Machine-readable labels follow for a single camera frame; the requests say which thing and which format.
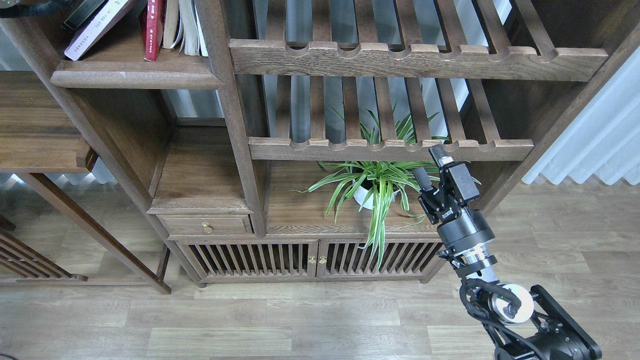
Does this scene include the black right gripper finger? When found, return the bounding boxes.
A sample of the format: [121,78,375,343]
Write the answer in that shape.
[413,167,440,206]
[429,144,480,207]

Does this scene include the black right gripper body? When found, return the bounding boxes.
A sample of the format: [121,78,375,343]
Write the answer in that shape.
[419,187,495,256]

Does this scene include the red book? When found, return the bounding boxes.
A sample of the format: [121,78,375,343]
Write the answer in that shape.
[138,0,166,62]

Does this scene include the pale lavender book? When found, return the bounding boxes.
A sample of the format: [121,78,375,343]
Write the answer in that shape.
[64,0,137,60]

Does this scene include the yellow and grey thick book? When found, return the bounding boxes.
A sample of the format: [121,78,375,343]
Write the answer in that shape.
[61,0,106,32]

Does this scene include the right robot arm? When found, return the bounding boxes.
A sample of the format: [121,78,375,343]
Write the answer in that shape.
[413,145,602,360]

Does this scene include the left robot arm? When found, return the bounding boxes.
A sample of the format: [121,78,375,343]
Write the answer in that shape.
[0,0,73,19]

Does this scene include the upright white books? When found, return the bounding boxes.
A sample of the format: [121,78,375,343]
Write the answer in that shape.
[178,0,209,57]

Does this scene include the spider plant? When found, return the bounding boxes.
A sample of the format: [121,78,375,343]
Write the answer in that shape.
[295,105,482,271]

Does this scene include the white plant pot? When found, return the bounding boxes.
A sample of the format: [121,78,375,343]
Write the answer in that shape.
[353,179,400,210]

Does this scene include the dark wooden bookshelf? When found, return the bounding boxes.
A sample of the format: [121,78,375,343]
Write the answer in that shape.
[1,0,639,285]

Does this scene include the white curtain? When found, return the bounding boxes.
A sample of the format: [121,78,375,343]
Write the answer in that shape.
[522,49,640,185]

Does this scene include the brass drawer knob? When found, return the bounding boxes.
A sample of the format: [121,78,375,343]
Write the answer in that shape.
[201,222,213,234]

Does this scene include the upright beige book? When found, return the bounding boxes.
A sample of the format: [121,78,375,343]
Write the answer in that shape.
[162,0,181,49]

